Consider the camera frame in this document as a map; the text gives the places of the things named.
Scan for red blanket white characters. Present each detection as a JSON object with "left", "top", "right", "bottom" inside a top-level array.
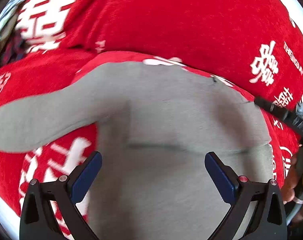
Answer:
[{"left": 0, "top": 0, "right": 303, "bottom": 239}]

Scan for grey white knitted garment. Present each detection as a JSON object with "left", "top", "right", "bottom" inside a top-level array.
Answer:
[{"left": 0, "top": 0, "right": 26, "bottom": 44}]

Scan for grey sweater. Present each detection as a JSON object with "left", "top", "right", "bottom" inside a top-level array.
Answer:
[{"left": 0, "top": 62, "right": 272, "bottom": 239}]

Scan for dark patterned cloth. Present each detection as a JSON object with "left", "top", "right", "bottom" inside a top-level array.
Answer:
[{"left": 0, "top": 30, "right": 27, "bottom": 66}]

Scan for person's right hand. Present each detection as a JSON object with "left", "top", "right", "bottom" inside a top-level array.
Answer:
[{"left": 281, "top": 155, "right": 303, "bottom": 223}]

